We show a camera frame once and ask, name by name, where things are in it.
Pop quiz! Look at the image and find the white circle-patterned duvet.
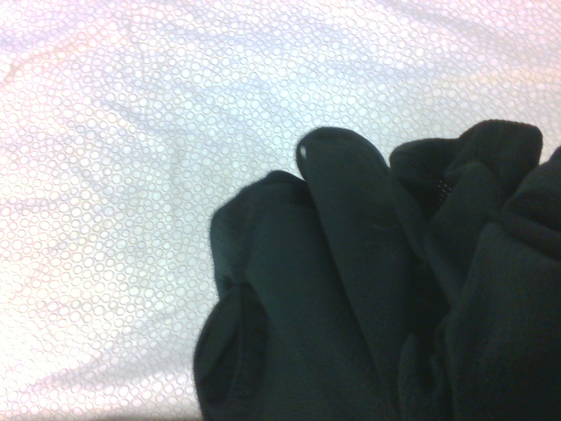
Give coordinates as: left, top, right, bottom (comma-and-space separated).
0, 0, 561, 421

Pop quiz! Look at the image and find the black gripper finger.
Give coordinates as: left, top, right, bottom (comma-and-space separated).
296, 125, 436, 396

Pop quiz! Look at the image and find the black garment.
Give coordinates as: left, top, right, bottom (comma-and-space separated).
192, 118, 561, 421

